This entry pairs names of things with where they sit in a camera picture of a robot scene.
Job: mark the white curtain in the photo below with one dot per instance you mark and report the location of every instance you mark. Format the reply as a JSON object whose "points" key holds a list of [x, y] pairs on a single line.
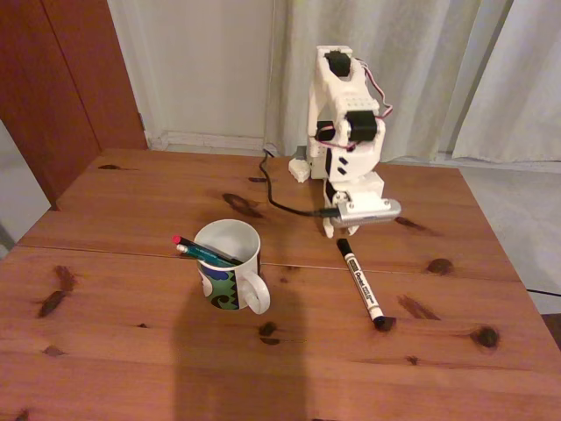
{"points": [[526, 87], [416, 52]]}

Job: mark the green mechanical pencil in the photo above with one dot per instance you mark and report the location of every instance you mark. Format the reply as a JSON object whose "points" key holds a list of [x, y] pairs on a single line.
{"points": [[201, 253]]}

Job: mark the brown wooden cabinet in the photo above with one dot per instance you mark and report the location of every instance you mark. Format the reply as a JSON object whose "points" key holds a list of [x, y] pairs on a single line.
{"points": [[52, 87]]}

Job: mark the white patterned mug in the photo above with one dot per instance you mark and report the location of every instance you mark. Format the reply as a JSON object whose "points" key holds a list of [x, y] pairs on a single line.
{"points": [[228, 287]]}

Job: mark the black pen with red end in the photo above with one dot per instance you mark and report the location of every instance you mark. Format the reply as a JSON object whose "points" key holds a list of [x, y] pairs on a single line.
{"points": [[188, 242]]}

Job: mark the silver camera box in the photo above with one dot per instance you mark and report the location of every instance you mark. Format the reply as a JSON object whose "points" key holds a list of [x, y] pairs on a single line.
{"points": [[368, 214]]}

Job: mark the black and white marker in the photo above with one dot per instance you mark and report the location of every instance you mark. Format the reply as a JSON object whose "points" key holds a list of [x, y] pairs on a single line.
{"points": [[361, 283]]}

